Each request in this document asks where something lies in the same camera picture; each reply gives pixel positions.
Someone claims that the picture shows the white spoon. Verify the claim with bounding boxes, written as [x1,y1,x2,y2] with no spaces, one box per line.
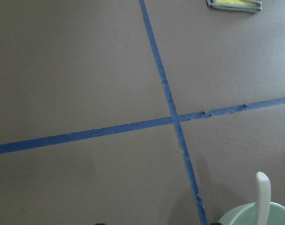
[256,172,271,225]

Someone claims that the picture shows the mint green bowl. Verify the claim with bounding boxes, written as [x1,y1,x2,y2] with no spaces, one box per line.
[218,202,285,225]

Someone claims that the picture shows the yellow grey folded cloth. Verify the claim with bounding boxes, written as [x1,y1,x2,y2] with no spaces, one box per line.
[206,0,262,13]

